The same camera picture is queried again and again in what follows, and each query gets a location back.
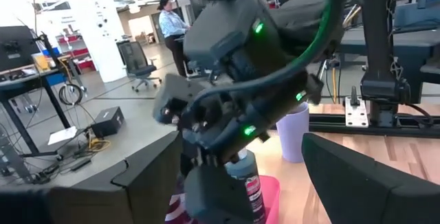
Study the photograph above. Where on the blue storage bin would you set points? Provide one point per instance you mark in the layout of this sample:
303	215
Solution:
56	78

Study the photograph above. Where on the black office desk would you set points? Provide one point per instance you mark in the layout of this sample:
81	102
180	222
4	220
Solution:
27	81

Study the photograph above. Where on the red storage bins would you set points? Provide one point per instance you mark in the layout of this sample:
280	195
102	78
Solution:
84	64

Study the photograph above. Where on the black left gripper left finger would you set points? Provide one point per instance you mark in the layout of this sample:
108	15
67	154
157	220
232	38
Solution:
137	196

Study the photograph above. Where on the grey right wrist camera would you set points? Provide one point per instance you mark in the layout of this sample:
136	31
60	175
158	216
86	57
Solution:
175	93

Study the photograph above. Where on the white round pillar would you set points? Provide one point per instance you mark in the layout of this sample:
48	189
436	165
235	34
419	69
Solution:
99	38

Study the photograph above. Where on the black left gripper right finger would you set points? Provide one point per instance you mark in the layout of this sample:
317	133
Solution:
361	193

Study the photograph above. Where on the black floor box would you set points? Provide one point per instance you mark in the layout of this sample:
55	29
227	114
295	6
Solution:
108	122

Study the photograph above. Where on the black office chair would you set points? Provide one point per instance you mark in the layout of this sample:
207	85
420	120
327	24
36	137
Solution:
135	62

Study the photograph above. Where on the silver metal mounting plate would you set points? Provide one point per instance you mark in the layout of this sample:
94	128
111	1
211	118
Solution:
355	114

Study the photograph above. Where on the white paper sheet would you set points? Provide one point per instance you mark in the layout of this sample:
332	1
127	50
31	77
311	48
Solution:
62	135

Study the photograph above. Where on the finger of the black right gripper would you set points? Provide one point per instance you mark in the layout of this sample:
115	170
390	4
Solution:
216	200

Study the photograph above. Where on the lavender plastic cup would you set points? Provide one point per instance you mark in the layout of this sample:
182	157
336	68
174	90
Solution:
292	141

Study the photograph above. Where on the pink plastic bin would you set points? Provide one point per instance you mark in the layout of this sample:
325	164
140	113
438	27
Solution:
271	200

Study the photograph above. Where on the black desk monitor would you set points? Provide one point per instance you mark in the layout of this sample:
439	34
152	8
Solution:
17	45

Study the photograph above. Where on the person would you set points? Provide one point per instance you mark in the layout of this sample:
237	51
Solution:
172	24

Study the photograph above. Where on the large black paint bottle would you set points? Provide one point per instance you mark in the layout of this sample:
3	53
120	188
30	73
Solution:
252	196

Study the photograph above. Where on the yellow box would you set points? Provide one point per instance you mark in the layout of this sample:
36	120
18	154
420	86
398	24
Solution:
41	62

